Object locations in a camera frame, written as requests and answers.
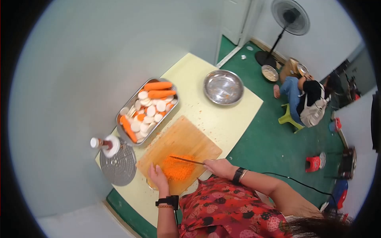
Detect pile of white vegetable slices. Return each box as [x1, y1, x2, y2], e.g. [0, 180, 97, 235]
[120, 91, 178, 144]

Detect kitchen knife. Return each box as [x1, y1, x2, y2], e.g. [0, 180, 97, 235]
[169, 155, 206, 166]

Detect blue plastic stool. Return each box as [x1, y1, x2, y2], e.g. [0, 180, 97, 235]
[335, 179, 349, 209]

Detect brown bottle with white cap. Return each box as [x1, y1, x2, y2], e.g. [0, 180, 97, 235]
[90, 134, 121, 158]

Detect red plastic stool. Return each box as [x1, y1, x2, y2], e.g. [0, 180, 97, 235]
[305, 155, 321, 173]

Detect white door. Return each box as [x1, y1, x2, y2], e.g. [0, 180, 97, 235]
[220, 0, 254, 46]

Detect whole peeled carrot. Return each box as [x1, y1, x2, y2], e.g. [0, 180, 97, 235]
[119, 115, 138, 144]
[148, 89, 177, 99]
[143, 81, 173, 91]

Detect black portable stove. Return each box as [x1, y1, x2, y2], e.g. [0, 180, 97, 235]
[339, 147, 357, 180]

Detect person's left hand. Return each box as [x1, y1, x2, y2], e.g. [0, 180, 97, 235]
[148, 163, 171, 198]

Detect pile of minced carrot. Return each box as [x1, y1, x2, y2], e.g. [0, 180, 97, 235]
[161, 154, 197, 182]

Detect green plastic stool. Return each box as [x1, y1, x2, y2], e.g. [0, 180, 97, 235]
[278, 103, 305, 134]

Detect rectangular metal tray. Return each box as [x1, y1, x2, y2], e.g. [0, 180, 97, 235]
[116, 78, 180, 147]

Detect white backpack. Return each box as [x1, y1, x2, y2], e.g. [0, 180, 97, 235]
[299, 89, 331, 128]

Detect black standing fan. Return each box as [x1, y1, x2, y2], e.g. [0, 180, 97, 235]
[254, 0, 311, 68]

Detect wooden cutting board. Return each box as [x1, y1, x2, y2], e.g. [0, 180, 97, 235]
[136, 115, 223, 197]

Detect person's left fingers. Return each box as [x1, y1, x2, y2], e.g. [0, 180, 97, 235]
[148, 163, 164, 179]

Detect black wrist band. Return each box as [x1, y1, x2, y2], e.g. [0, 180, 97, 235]
[232, 167, 245, 185]
[155, 195, 180, 211]

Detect metal bowl with food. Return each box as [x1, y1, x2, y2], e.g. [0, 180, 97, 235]
[261, 64, 280, 83]

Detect person's body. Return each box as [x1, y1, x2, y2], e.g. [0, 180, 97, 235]
[178, 175, 355, 238]

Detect person's right fingers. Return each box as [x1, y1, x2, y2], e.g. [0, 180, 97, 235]
[204, 160, 219, 174]

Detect round metal basin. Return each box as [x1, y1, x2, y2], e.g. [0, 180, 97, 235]
[203, 70, 245, 106]

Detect cardboard box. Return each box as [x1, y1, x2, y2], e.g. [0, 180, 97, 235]
[279, 57, 302, 80]

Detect perforated round metal plate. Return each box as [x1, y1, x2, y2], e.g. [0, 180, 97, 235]
[99, 140, 138, 187]

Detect person's right hand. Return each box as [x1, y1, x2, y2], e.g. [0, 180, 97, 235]
[204, 158, 239, 180]

